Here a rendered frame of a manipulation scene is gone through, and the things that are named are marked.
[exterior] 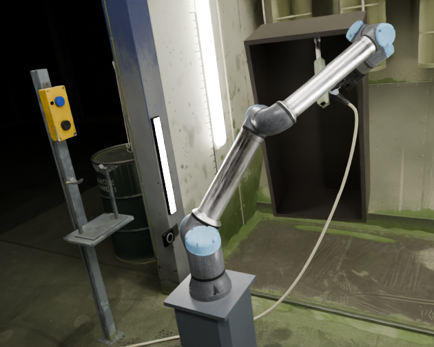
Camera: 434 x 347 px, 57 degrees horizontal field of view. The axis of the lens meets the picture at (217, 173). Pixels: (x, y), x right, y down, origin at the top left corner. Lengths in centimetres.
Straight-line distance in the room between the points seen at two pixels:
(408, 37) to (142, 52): 219
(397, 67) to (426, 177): 94
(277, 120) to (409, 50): 222
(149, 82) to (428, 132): 223
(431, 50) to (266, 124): 188
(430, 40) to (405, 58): 45
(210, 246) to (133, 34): 128
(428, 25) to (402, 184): 119
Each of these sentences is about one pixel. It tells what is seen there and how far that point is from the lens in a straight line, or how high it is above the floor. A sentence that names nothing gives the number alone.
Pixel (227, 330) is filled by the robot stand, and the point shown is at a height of 54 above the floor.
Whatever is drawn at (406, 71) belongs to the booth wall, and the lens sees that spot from 374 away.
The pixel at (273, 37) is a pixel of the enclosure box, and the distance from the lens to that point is 225.
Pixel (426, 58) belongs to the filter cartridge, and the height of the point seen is 133.
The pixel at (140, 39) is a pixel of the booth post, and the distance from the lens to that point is 242.
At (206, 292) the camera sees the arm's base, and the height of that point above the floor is 68.
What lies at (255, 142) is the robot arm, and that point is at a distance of 177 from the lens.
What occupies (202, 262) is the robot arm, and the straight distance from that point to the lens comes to 170.
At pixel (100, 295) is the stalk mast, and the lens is 258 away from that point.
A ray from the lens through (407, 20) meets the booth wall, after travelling 371.
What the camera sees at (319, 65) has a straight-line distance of 220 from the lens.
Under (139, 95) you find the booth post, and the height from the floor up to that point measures 141.
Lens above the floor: 170
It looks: 19 degrees down
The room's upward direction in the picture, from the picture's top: 8 degrees counter-clockwise
